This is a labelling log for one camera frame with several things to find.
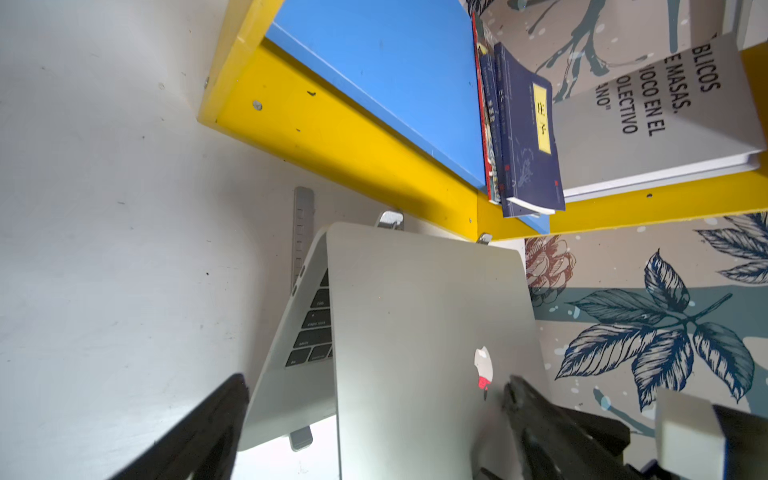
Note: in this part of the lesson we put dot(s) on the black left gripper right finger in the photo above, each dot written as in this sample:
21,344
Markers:
559,443

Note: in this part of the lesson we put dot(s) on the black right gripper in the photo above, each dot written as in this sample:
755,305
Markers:
746,447

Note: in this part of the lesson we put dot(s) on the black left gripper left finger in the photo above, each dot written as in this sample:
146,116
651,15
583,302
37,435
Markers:
203,445

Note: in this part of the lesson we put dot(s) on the silver laptop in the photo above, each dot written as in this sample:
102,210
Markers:
450,429

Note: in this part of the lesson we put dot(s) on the folding metal laptop stand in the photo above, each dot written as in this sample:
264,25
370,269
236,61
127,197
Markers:
303,234

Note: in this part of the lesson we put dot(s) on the navy blue book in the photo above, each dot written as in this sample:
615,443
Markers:
531,175

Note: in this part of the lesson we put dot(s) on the grey white book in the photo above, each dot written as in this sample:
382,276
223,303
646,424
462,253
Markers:
687,117

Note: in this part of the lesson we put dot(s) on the yellow pink blue shelf unit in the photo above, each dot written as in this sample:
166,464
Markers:
381,96

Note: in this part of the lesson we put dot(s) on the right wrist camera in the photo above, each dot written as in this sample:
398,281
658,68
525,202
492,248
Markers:
690,442

